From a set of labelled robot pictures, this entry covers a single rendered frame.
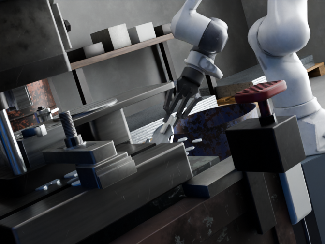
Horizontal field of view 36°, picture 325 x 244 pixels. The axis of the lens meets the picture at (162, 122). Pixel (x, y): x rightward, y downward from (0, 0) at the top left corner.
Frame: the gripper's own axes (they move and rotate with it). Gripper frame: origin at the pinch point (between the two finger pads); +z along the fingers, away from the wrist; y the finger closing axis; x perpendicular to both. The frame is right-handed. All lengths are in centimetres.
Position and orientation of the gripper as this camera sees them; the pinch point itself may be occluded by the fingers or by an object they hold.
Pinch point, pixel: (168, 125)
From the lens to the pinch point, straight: 166.4
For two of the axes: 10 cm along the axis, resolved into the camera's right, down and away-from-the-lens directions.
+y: -8.5, -4.5, -2.9
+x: 2.9, 0.7, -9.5
